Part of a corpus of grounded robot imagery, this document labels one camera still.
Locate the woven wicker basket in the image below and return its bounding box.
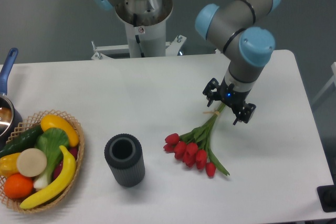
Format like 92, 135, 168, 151
1, 110, 85, 213

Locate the yellow squash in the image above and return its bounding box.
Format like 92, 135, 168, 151
40, 114, 79, 147

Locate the blue handled saucepan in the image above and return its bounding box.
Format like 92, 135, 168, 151
1, 48, 23, 150

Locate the black device at table edge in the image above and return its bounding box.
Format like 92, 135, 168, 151
317, 185, 335, 212

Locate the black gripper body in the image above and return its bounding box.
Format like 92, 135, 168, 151
217, 78, 251, 113

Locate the green bok choy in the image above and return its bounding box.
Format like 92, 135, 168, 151
34, 127, 69, 190

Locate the red tulip bouquet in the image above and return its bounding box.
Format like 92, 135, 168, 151
163, 103, 230, 178

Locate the red fruit in basket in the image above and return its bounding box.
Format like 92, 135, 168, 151
53, 147, 78, 180

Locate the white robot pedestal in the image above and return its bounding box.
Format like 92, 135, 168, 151
94, 0, 173, 58

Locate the orange fruit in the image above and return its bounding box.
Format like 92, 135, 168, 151
4, 173, 33, 199

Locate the yellow bell pepper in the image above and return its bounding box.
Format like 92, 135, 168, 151
1, 153, 20, 177

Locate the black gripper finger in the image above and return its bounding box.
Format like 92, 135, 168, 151
203, 78, 220, 107
232, 102, 256, 125

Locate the yellow banana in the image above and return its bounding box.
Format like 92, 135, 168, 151
19, 145, 76, 210

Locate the white frame at right edge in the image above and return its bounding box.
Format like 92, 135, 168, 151
311, 62, 335, 111

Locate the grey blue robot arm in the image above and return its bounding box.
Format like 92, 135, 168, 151
94, 0, 281, 123

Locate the green cucumber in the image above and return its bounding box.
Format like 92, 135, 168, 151
1, 124, 43, 157

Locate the beige round disc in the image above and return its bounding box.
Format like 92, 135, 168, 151
16, 148, 47, 177

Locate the dark grey ribbed vase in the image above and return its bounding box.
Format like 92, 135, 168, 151
104, 133, 145, 187

